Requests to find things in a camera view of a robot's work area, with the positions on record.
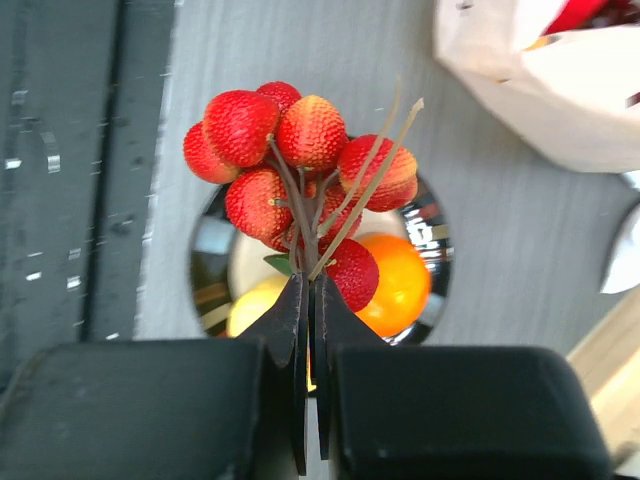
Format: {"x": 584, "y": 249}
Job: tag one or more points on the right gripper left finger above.
{"x": 282, "y": 332}

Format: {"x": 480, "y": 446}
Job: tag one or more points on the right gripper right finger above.
{"x": 333, "y": 325}

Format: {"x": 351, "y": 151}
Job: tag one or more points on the fake yellow lemon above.
{"x": 250, "y": 306}

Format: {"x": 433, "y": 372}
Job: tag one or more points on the fake orange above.
{"x": 403, "y": 288}

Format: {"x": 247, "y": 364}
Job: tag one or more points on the translucent plastic bag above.
{"x": 573, "y": 95}

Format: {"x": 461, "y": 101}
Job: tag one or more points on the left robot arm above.
{"x": 622, "y": 269}

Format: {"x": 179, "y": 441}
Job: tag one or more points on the black rimmed beige plate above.
{"x": 225, "y": 264}

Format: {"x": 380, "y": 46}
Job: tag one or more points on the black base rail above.
{"x": 82, "y": 102}

